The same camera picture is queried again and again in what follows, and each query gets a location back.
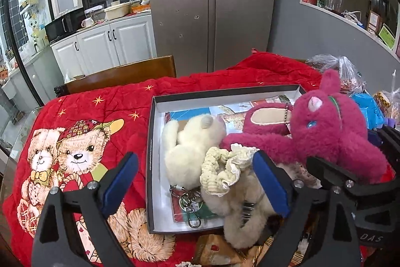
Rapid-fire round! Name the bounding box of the white kitchen cabinet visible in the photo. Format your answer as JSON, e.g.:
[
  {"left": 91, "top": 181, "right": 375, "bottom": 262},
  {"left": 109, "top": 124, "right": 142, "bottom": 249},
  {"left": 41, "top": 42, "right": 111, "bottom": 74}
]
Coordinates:
[{"left": 50, "top": 14, "right": 157, "bottom": 77}]

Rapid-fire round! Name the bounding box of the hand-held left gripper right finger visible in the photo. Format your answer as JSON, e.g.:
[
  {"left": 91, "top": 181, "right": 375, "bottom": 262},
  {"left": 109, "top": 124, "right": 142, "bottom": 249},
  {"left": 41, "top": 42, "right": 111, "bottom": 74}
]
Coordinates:
[{"left": 252, "top": 150, "right": 360, "bottom": 267}]

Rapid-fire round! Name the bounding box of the clear plastic bag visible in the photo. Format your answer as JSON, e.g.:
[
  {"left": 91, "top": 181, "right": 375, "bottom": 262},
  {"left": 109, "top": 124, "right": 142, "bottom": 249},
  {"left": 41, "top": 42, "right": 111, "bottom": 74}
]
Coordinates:
[{"left": 306, "top": 54, "right": 366, "bottom": 92}]

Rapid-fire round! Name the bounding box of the beige plush toy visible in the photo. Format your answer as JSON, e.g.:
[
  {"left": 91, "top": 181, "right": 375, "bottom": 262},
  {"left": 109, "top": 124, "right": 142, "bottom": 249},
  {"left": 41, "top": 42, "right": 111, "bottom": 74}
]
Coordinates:
[{"left": 200, "top": 161, "right": 277, "bottom": 249}]

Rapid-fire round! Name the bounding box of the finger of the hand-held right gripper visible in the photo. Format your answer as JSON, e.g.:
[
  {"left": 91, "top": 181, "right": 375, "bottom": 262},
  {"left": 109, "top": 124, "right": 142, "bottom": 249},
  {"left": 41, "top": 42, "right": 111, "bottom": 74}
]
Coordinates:
[
  {"left": 306, "top": 156, "right": 400, "bottom": 208},
  {"left": 368, "top": 126, "right": 400, "bottom": 167}
]

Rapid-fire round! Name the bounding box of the silver refrigerator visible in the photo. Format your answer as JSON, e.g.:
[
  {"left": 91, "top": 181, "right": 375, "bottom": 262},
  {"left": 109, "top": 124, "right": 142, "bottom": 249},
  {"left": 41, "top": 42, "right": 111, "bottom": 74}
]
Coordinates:
[{"left": 146, "top": 0, "right": 277, "bottom": 74}]

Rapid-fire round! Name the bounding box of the pink plush rabbit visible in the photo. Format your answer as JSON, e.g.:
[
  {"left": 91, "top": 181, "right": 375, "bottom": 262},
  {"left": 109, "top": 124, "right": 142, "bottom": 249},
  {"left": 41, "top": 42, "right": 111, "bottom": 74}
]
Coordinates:
[{"left": 220, "top": 68, "right": 388, "bottom": 184}]

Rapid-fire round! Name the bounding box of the cream pot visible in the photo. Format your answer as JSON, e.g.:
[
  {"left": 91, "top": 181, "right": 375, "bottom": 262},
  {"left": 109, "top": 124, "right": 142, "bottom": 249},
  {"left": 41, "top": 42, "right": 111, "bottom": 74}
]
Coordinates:
[{"left": 104, "top": 2, "right": 130, "bottom": 20}]

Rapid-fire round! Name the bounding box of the black cardboard box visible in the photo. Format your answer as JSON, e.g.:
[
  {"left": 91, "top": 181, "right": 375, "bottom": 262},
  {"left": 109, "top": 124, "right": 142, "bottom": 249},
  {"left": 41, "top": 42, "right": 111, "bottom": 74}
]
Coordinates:
[{"left": 146, "top": 85, "right": 308, "bottom": 234}]

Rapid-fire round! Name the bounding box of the brown paper packet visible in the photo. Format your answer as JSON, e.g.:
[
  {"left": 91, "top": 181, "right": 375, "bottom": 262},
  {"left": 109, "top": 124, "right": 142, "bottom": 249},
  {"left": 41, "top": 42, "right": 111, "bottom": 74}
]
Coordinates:
[{"left": 192, "top": 234, "right": 244, "bottom": 267}]

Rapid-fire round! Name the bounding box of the blue plastic bag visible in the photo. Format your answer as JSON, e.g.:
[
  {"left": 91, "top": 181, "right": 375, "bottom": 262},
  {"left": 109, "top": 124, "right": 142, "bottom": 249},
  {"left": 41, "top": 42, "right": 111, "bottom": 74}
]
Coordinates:
[{"left": 350, "top": 92, "right": 386, "bottom": 130}]

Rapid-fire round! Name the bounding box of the black microwave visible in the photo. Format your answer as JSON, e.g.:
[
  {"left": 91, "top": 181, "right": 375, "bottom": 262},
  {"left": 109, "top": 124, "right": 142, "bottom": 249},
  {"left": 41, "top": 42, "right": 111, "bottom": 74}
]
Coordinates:
[{"left": 44, "top": 9, "right": 85, "bottom": 43}]

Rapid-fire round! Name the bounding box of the red printed blanket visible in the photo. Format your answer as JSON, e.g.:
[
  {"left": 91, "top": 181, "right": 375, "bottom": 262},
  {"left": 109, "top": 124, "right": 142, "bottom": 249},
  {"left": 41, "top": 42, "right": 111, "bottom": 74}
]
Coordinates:
[{"left": 3, "top": 51, "right": 400, "bottom": 267}]

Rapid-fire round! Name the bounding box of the glass sliding door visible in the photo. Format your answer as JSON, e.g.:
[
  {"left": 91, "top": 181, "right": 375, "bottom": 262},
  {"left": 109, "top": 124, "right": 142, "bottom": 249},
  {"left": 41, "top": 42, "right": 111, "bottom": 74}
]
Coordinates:
[{"left": 0, "top": 0, "right": 54, "bottom": 105}]

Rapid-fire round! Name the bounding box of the cream knitted scrunchie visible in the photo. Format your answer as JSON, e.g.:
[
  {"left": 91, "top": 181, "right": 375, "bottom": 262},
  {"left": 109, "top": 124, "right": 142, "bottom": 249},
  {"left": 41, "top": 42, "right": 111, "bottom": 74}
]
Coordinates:
[{"left": 200, "top": 143, "right": 260, "bottom": 197}]

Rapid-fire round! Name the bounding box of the white plush bear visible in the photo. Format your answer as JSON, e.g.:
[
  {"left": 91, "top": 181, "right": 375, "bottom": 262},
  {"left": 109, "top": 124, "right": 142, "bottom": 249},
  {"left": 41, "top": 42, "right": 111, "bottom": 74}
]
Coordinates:
[{"left": 162, "top": 115, "right": 226, "bottom": 189}]

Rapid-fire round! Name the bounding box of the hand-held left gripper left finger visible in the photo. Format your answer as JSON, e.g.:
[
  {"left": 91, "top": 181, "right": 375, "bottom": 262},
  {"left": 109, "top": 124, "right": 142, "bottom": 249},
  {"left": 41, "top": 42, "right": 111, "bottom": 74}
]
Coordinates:
[{"left": 31, "top": 152, "right": 140, "bottom": 267}]

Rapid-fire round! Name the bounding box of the metal keychain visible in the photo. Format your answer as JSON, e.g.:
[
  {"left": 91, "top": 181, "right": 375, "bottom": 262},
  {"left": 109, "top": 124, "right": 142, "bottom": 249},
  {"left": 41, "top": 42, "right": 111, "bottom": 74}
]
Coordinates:
[{"left": 169, "top": 186, "right": 204, "bottom": 228}]

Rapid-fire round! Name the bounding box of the white plastic bag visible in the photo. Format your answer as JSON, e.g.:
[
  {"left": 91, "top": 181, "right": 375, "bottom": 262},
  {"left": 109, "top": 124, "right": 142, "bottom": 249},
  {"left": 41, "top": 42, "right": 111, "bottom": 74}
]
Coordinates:
[{"left": 375, "top": 68, "right": 400, "bottom": 127}]

